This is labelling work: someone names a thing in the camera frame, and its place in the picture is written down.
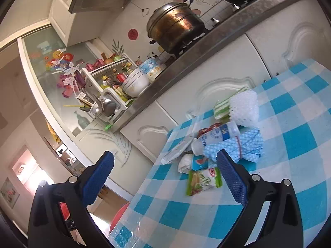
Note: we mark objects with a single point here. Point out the green snack wrapper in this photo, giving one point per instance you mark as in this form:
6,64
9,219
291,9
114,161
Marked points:
201,180

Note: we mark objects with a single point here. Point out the red snack wrapper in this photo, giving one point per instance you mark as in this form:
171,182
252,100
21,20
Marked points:
208,129

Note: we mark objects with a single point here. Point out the large brass stock pot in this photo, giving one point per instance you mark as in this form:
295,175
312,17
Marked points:
172,22

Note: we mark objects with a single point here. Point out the blue white panda mug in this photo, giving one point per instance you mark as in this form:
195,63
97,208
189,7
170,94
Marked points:
152,67

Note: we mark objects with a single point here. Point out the white barcode packet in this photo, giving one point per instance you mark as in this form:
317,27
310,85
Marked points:
177,150

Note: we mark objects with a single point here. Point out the stacked white bowls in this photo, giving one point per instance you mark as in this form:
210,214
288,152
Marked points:
136,83

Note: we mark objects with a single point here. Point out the white paper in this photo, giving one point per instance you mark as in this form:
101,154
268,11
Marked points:
184,165

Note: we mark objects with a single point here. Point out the white kitchen base cabinets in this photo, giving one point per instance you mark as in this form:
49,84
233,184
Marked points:
251,47

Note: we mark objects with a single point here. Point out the white plastic yogurt bottle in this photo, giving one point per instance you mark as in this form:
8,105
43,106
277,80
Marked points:
214,136

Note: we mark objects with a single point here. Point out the white dish rack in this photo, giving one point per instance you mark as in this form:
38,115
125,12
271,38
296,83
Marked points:
103,84

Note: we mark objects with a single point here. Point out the green striped scrub cloth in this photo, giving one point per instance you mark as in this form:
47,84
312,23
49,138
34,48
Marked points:
221,108

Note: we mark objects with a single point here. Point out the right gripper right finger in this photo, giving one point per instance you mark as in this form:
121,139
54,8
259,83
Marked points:
282,225

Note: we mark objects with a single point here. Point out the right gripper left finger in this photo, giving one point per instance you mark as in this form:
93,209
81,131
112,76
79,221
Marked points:
47,226

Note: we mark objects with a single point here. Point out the blue cow wet wipes pack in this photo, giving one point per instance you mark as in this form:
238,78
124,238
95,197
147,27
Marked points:
199,163

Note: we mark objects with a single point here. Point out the blue dotted cloth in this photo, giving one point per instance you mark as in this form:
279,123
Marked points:
247,146

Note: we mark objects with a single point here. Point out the black gas stove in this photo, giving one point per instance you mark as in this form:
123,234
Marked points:
210,20

